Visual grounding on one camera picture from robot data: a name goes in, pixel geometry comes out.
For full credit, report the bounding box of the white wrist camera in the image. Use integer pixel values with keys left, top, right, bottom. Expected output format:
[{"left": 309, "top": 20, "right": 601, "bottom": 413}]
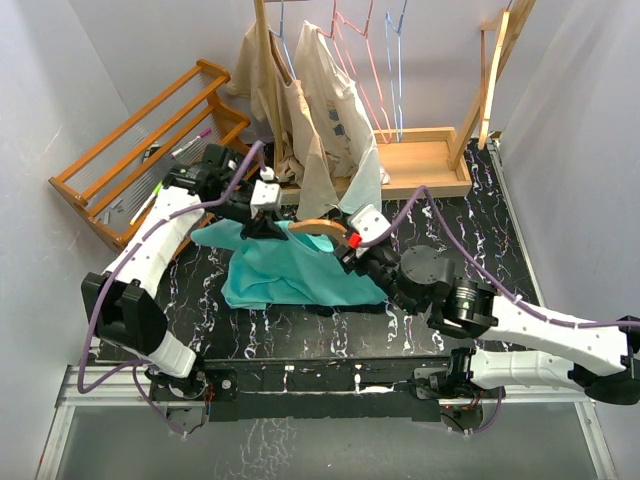
[
  {"left": 250, "top": 167, "right": 282, "bottom": 219},
  {"left": 347, "top": 204, "right": 391, "bottom": 251}
]

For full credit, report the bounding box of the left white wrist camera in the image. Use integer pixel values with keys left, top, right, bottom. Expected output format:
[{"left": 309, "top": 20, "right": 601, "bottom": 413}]
[{"left": 250, "top": 167, "right": 282, "bottom": 219}]

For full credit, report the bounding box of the orange wooden shelf rack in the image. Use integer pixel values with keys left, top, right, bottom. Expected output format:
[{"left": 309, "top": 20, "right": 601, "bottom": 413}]
[{"left": 49, "top": 59, "right": 250, "bottom": 252}]

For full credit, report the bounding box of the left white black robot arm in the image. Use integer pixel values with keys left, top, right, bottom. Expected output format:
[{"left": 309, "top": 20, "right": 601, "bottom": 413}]
[{"left": 81, "top": 141, "right": 287, "bottom": 399}]

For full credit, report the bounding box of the white printed t shirt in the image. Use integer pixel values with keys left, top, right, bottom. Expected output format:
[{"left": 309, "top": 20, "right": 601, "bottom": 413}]
[{"left": 293, "top": 21, "right": 388, "bottom": 213}]

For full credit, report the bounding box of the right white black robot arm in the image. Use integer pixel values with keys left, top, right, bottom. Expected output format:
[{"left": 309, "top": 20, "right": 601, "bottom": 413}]
[{"left": 335, "top": 245, "right": 639, "bottom": 405}]

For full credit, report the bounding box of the blue hanger under beige shirt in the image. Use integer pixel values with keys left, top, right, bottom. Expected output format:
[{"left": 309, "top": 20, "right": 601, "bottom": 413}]
[{"left": 270, "top": 0, "right": 297, "bottom": 80}]

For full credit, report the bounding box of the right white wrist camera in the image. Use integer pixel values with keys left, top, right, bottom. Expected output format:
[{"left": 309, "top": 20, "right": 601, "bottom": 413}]
[{"left": 347, "top": 204, "right": 391, "bottom": 251}]

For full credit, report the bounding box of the wooden clothes rack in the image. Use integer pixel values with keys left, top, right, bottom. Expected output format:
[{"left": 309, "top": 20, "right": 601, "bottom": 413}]
[{"left": 252, "top": 0, "right": 537, "bottom": 206}]

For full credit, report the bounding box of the beige t shirt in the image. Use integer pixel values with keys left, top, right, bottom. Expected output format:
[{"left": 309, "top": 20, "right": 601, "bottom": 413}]
[{"left": 228, "top": 25, "right": 338, "bottom": 220}]

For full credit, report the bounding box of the blue wire hanger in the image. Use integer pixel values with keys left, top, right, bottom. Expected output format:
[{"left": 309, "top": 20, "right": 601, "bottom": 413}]
[{"left": 384, "top": 0, "right": 408, "bottom": 143}]

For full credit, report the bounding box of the purple cap marker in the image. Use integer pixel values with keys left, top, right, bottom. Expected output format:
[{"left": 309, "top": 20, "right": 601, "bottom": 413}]
[{"left": 170, "top": 128, "right": 212, "bottom": 158}]

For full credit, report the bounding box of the teal t shirt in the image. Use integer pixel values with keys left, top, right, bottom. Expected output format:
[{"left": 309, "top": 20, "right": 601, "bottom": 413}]
[{"left": 191, "top": 219, "right": 387, "bottom": 310}]

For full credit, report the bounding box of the pink wire hanger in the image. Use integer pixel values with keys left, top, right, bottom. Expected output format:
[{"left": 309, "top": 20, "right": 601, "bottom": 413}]
[{"left": 328, "top": 1, "right": 393, "bottom": 145}]

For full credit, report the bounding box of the green cap marker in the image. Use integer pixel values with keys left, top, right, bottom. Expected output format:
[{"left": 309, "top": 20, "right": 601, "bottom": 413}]
[{"left": 129, "top": 181, "right": 163, "bottom": 226}]

